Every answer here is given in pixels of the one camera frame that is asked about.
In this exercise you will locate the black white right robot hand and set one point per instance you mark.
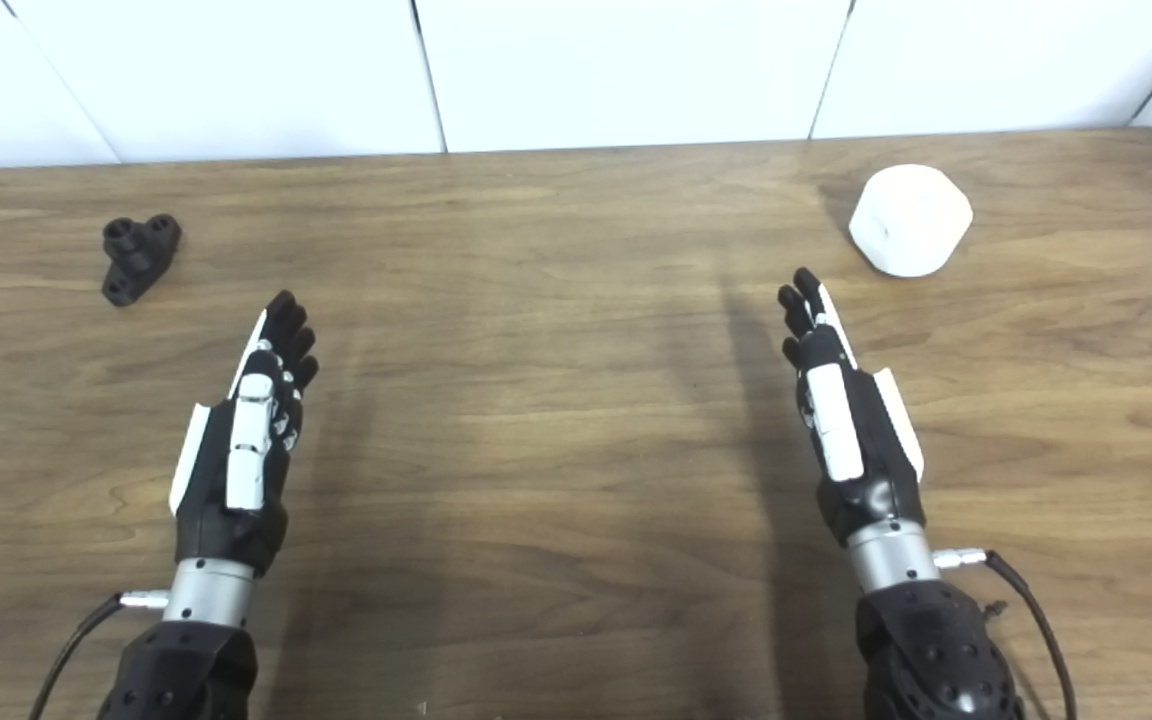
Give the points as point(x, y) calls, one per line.
point(836, 430)

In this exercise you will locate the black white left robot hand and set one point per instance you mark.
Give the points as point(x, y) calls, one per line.
point(248, 440)

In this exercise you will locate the black plastic holder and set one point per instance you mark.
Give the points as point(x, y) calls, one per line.
point(136, 255)

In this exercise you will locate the round white plastic piece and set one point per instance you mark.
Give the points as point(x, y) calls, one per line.
point(911, 220)

